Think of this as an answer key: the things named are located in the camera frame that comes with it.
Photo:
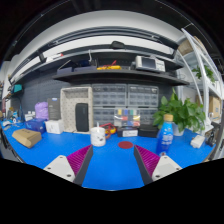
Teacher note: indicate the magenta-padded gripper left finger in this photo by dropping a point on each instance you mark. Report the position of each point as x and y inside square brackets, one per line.
[60, 166]

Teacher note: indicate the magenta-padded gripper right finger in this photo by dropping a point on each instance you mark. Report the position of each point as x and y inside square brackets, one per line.
[165, 166]

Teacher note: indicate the blue drink bottle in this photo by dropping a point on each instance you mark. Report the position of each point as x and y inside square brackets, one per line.
[165, 136]

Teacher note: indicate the plain black case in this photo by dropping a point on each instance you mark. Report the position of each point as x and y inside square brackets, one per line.
[148, 131]

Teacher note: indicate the small white box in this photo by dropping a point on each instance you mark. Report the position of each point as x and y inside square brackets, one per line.
[54, 126]

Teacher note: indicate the white power adapter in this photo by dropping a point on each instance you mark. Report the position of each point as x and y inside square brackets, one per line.
[197, 141]

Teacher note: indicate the brown cardboard box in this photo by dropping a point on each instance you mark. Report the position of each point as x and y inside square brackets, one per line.
[26, 137]

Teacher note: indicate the flat round red coaster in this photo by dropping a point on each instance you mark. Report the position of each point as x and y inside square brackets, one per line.
[125, 145]

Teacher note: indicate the white paper cup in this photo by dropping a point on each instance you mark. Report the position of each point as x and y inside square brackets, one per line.
[98, 137]

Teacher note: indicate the black case with white label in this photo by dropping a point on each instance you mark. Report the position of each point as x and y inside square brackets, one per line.
[127, 132]

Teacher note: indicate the grey drawer cabinet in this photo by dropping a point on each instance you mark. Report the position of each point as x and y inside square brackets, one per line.
[103, 116]
[147, 116]
[109, 95]
[143, 96]

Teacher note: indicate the black rectangular speaker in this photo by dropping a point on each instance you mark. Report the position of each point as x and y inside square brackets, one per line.
[82, 117]

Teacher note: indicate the green potted plant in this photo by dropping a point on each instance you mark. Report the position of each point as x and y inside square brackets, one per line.
[181, 113]

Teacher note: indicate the stirrer stick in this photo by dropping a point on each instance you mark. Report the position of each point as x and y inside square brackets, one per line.
[97, 124]

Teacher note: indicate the black stand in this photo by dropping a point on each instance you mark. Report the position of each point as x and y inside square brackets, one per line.
[213, 135]

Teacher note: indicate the dark grey upright box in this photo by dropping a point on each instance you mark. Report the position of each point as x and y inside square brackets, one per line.
[54, 108]

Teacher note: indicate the purple bag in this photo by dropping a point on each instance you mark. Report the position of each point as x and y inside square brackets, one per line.
[41, 110]

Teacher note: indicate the yellow multimeter with red leads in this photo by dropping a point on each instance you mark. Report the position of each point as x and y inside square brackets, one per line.
[110, 130]

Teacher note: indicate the clear box of coloured parts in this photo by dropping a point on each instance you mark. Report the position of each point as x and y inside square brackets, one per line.
[126, 117]

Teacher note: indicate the teal object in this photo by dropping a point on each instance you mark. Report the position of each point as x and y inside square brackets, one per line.
[17, 88]

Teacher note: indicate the white shelf unit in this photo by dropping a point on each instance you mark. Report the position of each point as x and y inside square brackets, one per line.
[204, 73]

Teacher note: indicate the grey oscilloscope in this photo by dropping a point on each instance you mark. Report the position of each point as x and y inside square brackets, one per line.
[150, 63]

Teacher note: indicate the yellow tool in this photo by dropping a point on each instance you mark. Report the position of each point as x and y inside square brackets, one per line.
[108, 67]

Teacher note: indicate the black lamp head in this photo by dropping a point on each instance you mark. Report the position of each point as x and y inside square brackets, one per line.
[117, 45]

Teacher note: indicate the black wall shelf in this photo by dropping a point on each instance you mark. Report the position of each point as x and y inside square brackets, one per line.
[116, 76]

